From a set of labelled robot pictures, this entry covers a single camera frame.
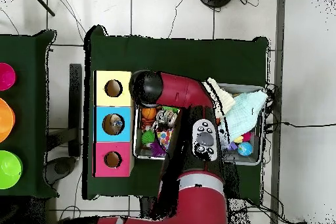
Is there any wooden box with three holes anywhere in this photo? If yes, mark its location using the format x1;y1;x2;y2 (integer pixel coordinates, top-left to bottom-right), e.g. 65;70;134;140
93;70;137;178

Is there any silver mesh bin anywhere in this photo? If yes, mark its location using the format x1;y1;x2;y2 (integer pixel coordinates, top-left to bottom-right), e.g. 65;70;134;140
133;83;267;166

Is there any orange toy basketball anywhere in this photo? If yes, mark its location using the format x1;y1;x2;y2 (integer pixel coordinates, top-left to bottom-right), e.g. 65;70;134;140
141;106;158;120

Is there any colourful dotted cloth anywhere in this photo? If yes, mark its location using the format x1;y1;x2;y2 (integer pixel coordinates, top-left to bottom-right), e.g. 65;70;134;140
156;128;175;152

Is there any dark green table cloth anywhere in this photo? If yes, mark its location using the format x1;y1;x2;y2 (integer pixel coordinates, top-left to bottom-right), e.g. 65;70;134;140
82;24;270;200

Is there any cream waffle cloth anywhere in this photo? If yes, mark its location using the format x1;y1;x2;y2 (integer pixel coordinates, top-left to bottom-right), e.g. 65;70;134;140
202;77;236;118

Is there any mint waffle cloth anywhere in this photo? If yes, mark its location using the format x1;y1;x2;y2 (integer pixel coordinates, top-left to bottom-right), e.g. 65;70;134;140
222;89;268;142

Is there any blue globe ball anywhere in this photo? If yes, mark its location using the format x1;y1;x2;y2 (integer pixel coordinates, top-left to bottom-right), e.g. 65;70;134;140
237;141;253;156

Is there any black flat bar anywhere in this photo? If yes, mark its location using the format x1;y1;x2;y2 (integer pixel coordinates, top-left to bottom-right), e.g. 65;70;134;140
68;63;83;158

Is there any grey stand foot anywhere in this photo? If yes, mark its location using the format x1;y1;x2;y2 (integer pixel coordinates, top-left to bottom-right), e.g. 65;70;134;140
43;156;77;186

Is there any green cloth side table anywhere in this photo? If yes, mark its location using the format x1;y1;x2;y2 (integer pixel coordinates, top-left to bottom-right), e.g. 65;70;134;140
0;30;59;199

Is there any orange bowl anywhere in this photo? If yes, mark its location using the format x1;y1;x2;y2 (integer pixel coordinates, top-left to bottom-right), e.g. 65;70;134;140
0;97;16;144

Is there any pink bowl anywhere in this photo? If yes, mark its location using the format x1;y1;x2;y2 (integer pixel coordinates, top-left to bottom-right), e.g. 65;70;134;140
0;62;17;91

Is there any black rod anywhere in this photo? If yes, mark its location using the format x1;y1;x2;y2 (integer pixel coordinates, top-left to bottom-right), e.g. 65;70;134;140
26;0;56;17

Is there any green bowl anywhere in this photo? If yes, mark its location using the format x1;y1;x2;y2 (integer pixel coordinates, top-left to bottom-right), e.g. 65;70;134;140
0;150;24;190

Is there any black power cable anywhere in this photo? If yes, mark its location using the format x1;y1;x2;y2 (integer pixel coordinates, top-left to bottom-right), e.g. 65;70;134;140
263;120;336;130

